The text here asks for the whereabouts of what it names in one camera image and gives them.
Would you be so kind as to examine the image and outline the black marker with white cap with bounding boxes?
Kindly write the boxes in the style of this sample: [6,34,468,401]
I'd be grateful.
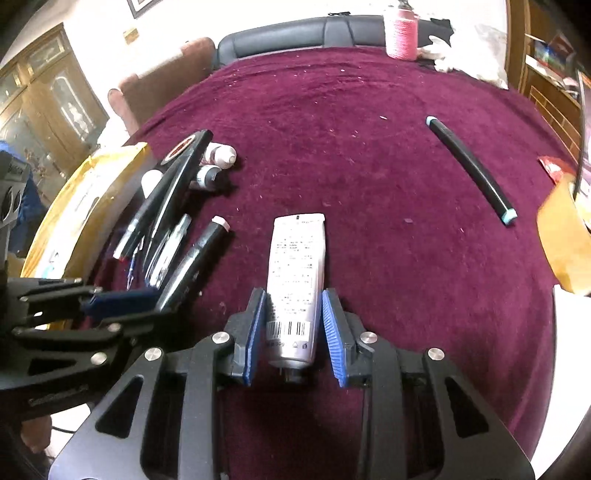
[157,216,230,310]

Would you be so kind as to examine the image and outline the white bottle with black cap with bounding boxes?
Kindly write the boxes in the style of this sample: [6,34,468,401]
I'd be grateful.
[191,165,223,192]

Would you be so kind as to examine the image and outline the clear plastic bag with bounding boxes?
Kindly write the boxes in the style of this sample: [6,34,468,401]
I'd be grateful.
[455,23,509,90]

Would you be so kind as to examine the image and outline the brown chair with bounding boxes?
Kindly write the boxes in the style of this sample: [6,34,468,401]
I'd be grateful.
[107,37,217,134]

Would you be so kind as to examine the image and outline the person's left forearm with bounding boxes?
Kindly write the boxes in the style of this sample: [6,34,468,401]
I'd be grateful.
[18,178,51,259]

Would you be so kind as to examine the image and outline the red packet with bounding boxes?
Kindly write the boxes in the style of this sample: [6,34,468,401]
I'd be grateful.
[538,156,575,185]

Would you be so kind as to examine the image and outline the black leather sofa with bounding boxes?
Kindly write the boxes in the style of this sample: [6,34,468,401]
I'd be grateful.
[217,16,389,70]

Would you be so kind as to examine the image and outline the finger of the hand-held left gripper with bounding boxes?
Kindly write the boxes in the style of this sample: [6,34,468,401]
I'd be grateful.
[0,311,160,418]
[9,277,160,324]

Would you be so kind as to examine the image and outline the wooden shelf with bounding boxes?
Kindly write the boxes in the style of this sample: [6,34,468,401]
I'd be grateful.
[505,0,591,162]

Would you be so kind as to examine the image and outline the pink knitted bottle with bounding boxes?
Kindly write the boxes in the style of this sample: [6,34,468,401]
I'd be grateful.
[383,0,420,61]

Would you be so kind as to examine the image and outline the gold cardboard box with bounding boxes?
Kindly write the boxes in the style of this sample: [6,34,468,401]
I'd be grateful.
[21,142,153,282]

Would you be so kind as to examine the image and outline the black rod with teal ends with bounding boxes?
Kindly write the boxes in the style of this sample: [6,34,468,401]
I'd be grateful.
[426,116,517,227]

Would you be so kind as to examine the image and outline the red and white bottle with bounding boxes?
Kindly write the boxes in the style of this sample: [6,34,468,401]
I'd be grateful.
[203,142,238,169]

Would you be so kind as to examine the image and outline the small white bottle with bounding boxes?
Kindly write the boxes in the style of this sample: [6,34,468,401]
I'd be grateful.
[141,170,163,199]

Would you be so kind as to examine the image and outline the wooden glass door cabinet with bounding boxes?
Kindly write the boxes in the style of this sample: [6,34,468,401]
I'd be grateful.
[0,23,109,176]

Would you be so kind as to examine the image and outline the framed wall picture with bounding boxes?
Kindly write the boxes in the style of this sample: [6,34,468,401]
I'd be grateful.
[127,0,162,19]

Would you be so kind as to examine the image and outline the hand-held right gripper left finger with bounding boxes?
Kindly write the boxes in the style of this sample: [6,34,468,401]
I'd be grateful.
[48,287,269,480]

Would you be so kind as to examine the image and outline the black tape roll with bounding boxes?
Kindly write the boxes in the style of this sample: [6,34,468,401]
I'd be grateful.
[154,129,214,204]

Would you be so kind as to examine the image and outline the white squeeze tube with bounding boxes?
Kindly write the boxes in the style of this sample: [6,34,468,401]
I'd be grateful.
[265,213,326,384]

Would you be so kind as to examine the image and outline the maroon tablecloth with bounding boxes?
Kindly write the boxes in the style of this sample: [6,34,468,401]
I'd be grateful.
[92,46,583,480]

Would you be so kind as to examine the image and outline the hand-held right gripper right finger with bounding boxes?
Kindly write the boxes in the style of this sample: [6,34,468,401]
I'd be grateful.
[322,288,536,480]

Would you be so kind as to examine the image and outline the clear plastic pen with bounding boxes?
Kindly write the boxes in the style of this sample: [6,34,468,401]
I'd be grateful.
[145,213,192,289]

